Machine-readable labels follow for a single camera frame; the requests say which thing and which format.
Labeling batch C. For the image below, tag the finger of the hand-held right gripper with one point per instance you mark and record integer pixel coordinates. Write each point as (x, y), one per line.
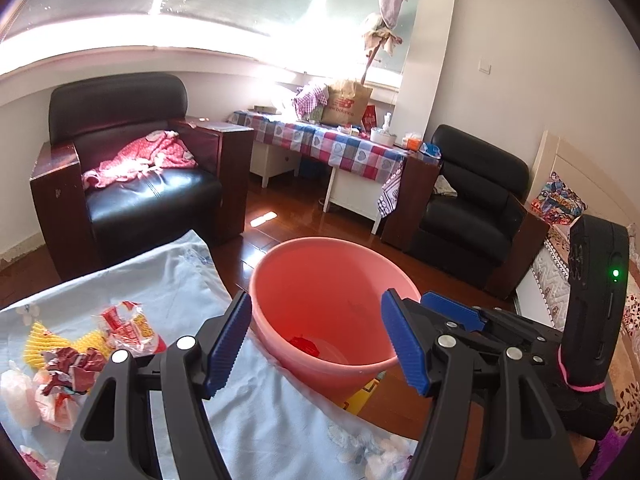
(452, 310)

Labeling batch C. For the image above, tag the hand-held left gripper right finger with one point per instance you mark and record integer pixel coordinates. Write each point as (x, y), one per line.
(407, 350)

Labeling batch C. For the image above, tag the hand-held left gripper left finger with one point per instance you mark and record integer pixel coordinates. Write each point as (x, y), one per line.
(227, 355)

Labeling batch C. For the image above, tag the red white snack wrapper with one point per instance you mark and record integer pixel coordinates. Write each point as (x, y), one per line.
(132, 332)

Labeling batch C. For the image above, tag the pink plastic basin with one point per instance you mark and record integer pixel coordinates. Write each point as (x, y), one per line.
(325, 290)

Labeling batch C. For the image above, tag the translucent white plastic bag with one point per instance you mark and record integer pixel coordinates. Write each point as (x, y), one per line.
(17, 395)

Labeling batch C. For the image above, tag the pink white wrapper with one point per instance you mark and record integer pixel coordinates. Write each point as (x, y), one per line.
(37, 460)

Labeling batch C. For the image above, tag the white quilted bedspread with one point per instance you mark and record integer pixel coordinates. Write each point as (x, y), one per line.
(550, 270)

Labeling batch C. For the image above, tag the yellow box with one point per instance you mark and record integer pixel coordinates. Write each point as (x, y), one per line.
(360, 400)

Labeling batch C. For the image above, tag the small red wrapper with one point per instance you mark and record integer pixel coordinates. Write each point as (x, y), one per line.
(306, 345)

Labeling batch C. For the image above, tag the colourful cartoon pillow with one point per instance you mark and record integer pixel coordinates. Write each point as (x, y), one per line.
(557, 205)

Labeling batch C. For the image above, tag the low black leather armchair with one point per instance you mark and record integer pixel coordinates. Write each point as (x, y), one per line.
(470, 220)

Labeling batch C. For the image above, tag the light blue floral cloth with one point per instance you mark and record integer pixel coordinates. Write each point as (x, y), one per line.
(165, 285)

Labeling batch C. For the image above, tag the brown floral blanket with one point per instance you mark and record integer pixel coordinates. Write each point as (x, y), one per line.
(627, 385)

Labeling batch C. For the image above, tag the white cloth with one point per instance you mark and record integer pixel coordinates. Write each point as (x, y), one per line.
(444, 187)

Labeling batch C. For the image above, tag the cream bed headboard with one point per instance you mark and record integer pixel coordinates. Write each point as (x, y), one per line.
(565, 160)

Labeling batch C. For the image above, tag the crumpled dark red wrapper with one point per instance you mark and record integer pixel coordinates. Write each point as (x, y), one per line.
(75, 362)

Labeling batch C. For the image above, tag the white desk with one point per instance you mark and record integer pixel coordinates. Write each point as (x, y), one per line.
(350, 195)

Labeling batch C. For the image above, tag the blue packet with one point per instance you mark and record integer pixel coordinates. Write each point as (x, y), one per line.
(430, 150)

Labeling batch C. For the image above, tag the orange tissue box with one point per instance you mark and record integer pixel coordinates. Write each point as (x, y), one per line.
(412, 142)

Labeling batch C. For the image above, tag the wide black leather armchair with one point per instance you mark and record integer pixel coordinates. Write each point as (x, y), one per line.
(150, 195)

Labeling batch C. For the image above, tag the white round tin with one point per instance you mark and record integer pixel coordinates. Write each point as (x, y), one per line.
(382, 137)

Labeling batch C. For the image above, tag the checkered heart tablecloth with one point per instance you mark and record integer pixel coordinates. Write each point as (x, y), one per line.
(350, 152)

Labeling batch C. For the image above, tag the red box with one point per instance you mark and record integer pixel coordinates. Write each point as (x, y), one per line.
(369, 119)

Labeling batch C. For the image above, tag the pink dotted garment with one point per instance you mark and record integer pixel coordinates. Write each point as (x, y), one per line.
(160, 152)

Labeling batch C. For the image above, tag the brown paper shopping bag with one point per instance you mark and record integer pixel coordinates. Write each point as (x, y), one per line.
(345, 105)

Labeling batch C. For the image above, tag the pink plaid garment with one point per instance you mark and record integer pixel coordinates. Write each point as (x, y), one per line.
(307, 100)

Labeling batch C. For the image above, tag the wooden coat stand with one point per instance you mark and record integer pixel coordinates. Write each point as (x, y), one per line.
(367, 67)

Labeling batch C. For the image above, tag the beige garment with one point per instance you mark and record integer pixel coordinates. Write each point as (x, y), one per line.
(380, 35)

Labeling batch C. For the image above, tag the pink towel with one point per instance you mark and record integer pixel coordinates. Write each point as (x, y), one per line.
(392, 5)

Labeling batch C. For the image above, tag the white wall switch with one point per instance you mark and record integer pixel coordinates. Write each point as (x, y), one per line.
(484, 65)

